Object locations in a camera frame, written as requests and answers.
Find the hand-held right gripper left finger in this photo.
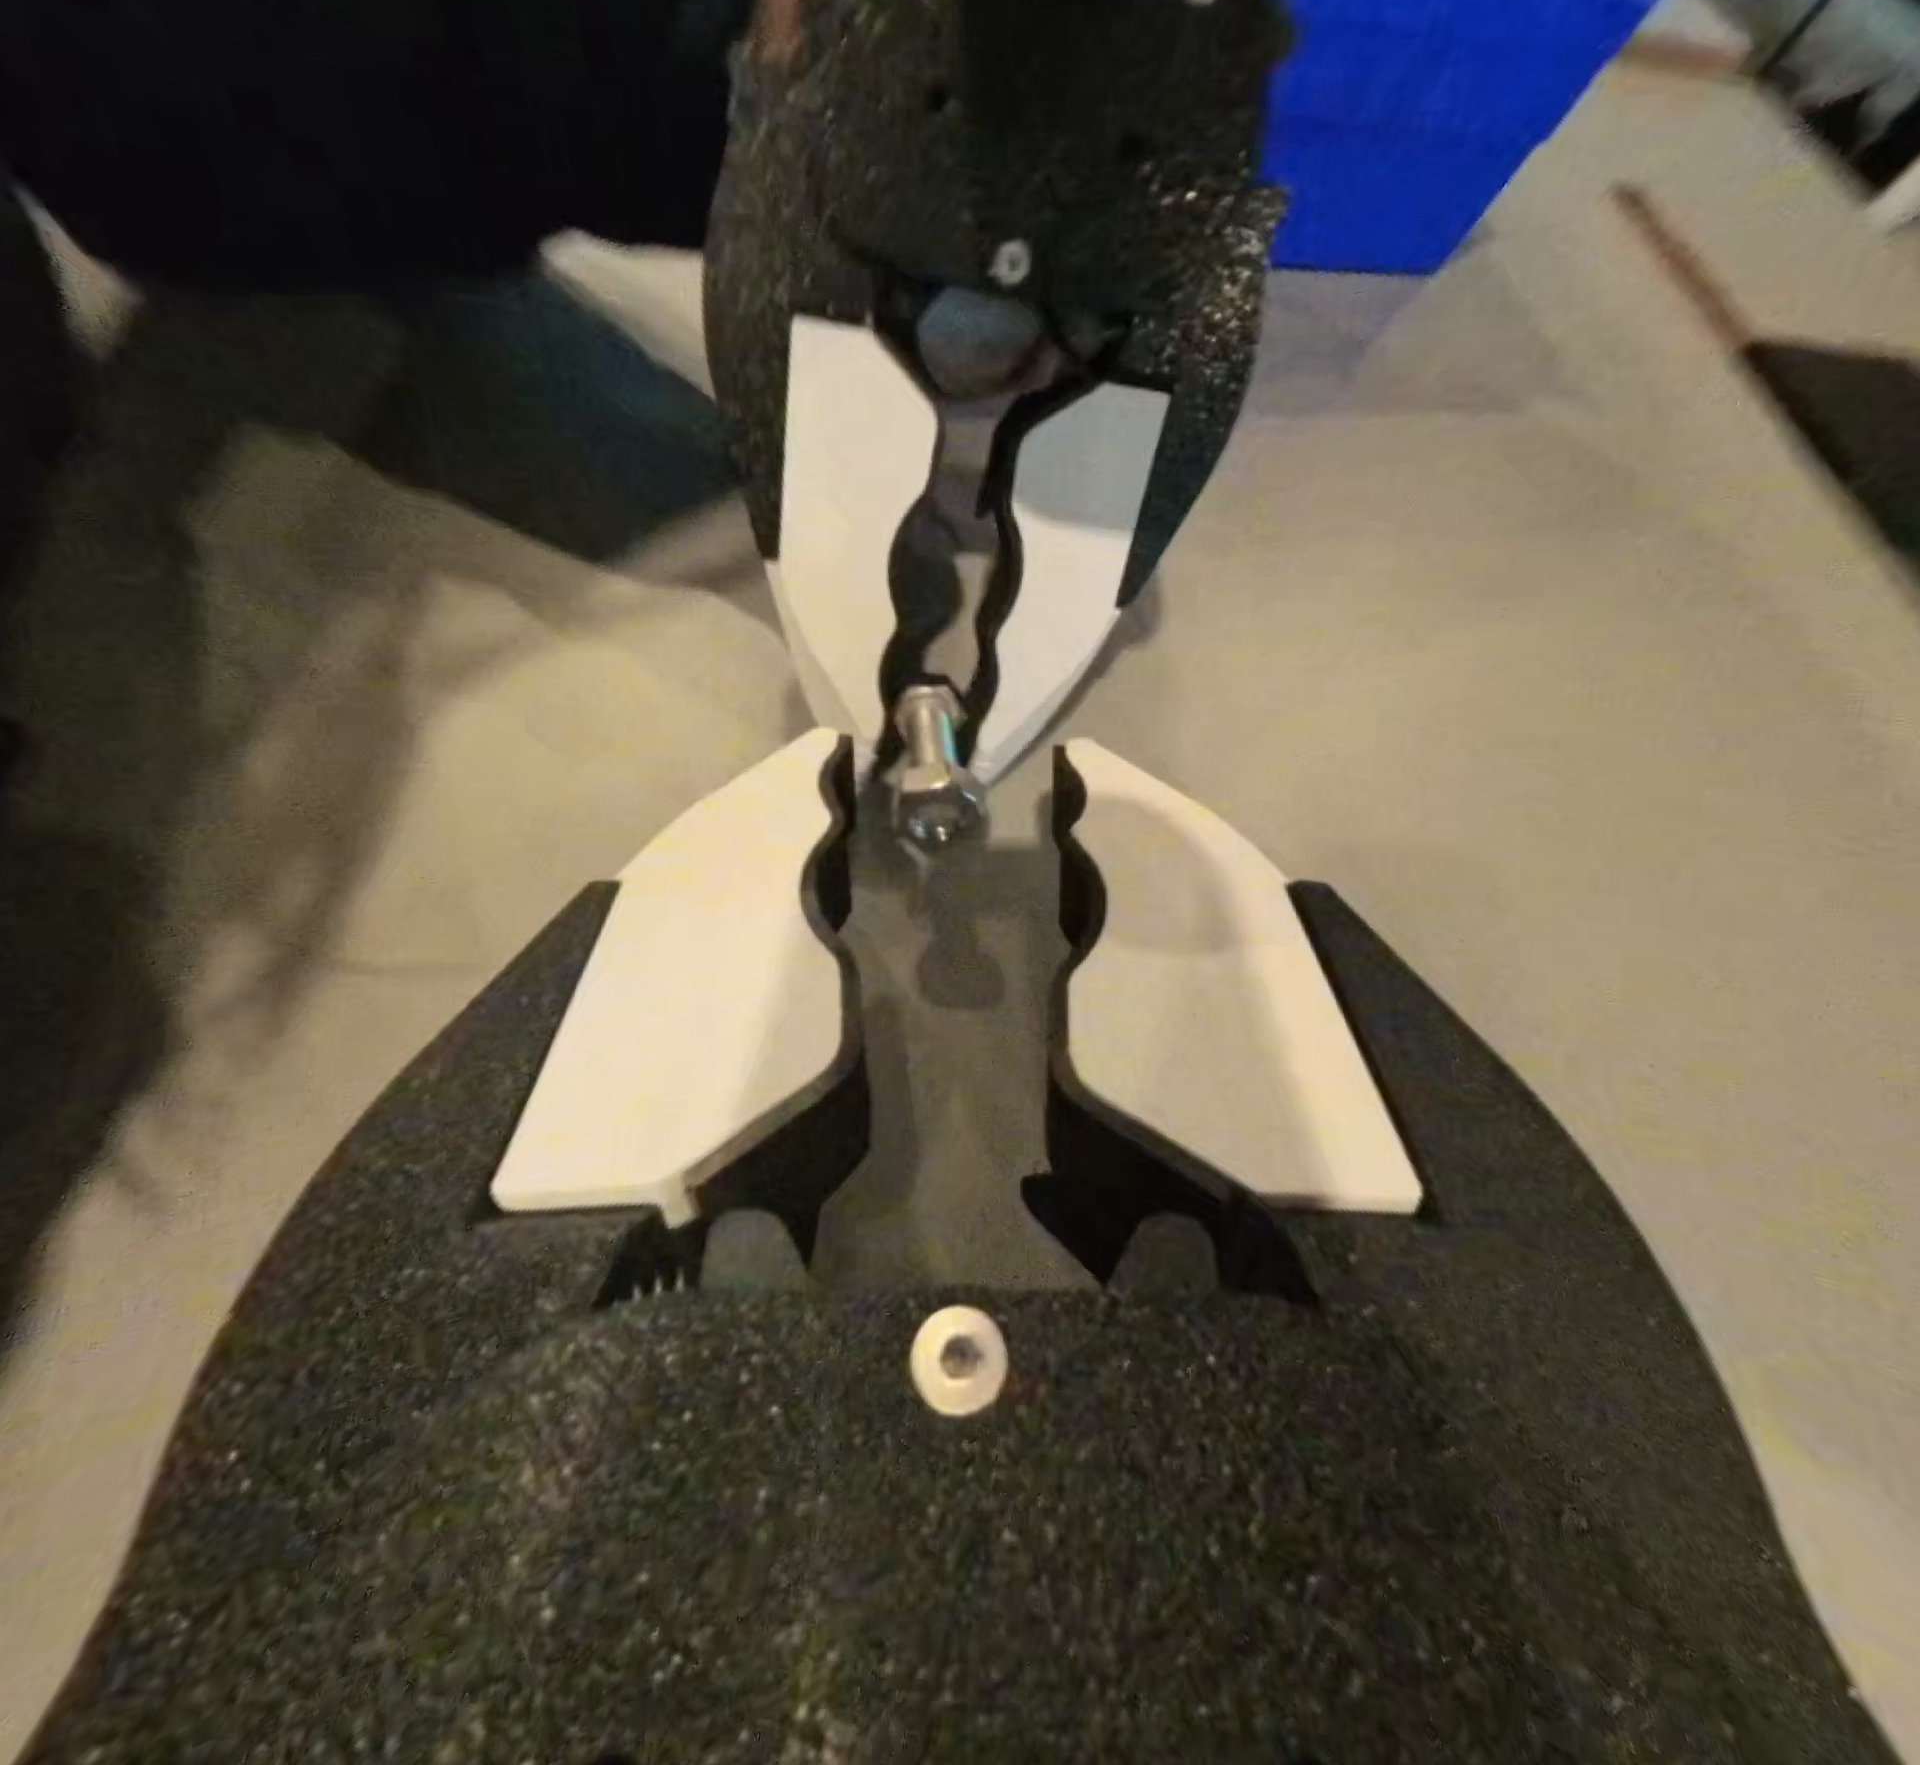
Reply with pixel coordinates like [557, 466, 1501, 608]
[489, 727, 872, 1225]

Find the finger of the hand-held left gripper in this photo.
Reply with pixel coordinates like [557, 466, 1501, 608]
[762, 309, 961, 755]
[951, 376, 1169, 780]

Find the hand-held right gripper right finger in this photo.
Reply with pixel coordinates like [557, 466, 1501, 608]
[1048, 738, 1427, 1217]

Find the steel hex bolt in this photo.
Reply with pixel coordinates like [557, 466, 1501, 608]
[895, 681, 974, 843]

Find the blue plastic bin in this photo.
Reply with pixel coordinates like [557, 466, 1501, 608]
[1259, 0, 1674, 279]

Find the black mat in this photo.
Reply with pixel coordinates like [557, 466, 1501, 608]
[1748, 340, 1920, 550]

